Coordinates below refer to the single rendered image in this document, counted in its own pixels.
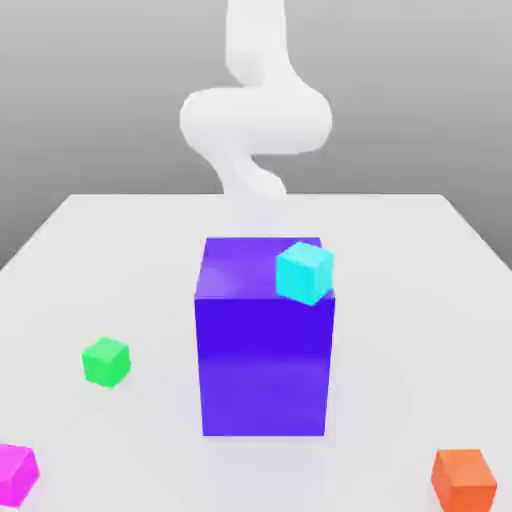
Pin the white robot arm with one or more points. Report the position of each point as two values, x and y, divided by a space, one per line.
256 116

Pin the small cyan cube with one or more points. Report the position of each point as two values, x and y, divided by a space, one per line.
303 274

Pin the small green cube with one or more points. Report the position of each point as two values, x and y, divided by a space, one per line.
105 362

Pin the small orange cube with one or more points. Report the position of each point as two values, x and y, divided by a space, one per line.
464 480

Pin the small magenta cube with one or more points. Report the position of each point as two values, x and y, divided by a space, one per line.
14 474

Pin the large purple box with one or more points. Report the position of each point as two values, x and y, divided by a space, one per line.
262 368

